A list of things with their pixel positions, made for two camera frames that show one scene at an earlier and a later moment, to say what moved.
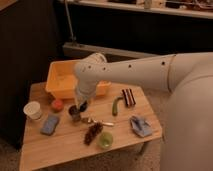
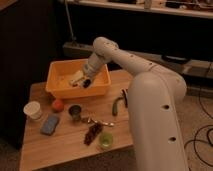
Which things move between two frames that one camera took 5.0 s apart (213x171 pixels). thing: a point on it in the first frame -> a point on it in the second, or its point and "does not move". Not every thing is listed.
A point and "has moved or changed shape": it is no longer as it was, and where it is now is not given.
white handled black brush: x=83 y=106 has moved or changed shape
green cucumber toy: x=114 y=105 does not move
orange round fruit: x=57 y=105 does not move
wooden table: x=59 y=133 does not move
